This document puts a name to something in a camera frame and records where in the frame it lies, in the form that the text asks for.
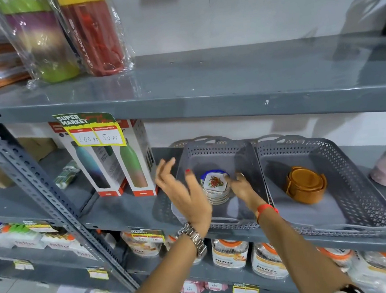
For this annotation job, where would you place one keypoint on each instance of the silver wristwatch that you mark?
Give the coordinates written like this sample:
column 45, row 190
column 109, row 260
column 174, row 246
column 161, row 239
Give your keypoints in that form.
column 196, row 240

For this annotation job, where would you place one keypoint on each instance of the row of orange lidded jars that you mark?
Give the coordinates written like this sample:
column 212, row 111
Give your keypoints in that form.
column 229, row 256

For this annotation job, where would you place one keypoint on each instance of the white box blue bottle print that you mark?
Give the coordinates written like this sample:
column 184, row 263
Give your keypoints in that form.
column 90, row 167

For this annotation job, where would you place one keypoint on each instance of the red yellow wrapped bottle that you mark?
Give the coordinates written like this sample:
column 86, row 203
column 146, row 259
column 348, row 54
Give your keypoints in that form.
column 99, row 41

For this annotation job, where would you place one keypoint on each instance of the person's left forearm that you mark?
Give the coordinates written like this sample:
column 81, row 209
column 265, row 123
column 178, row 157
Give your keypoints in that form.
column 164, row 282

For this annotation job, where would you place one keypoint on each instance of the grey metal shelf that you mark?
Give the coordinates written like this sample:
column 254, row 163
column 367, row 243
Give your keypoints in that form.
column 207, row 82

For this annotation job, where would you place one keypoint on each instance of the stack of brown coasters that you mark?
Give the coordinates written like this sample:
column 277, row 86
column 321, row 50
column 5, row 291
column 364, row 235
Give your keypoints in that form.
column 304, row 184

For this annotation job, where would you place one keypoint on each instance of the person's left hand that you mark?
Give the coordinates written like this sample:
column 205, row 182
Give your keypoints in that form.
column 191, row 205

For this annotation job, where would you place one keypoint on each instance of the pink packets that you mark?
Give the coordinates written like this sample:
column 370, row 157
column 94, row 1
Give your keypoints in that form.
column 191, row 286

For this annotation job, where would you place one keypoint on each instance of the grey plastic basket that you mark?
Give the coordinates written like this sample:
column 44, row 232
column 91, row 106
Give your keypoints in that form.
column 214, row 156
column 320, row 218

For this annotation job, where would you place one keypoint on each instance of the red wrist band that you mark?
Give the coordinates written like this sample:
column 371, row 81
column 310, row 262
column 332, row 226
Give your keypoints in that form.
column 264, row 208

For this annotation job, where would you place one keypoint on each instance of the grey metal shelf board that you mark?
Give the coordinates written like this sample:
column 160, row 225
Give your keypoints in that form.
column 125, row 214
column 207, row 272
column 2, row 202
column 55, row 268

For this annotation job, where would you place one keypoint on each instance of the green purple wrapped bottle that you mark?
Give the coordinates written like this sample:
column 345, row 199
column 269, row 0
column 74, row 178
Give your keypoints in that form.
column 46, row 49

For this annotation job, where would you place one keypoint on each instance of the white box green bottle print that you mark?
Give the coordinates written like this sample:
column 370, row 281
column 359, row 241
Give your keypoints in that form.
column 132, row 167

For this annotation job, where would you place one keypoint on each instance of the green wrapped packet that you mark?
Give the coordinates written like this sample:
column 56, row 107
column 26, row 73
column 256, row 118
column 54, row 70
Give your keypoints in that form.
column 67, row 174

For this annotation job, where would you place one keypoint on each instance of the black white patterned sleeve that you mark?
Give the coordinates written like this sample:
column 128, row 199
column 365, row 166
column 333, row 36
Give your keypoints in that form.
column 352, row 291

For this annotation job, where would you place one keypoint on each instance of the person's right forearm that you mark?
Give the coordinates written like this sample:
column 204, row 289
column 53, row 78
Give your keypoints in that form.
column 296, row 253

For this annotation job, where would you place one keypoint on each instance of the grey perforated upright post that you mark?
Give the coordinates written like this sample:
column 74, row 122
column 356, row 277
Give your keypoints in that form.
column 30, row 175

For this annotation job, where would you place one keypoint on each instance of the yellow price label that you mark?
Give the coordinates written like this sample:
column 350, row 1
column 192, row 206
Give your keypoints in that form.
column 40, row 226
column 91, row 138
column 98, row 273
column 23, row 264
column 147, row 235
column 246, row 289

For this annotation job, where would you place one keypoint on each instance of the row of white snack packets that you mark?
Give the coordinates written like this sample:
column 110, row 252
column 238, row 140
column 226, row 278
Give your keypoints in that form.
column 22, row 239

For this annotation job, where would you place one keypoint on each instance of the person's right hand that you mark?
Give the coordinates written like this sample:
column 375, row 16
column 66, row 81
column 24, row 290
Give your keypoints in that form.
column 246, row 192

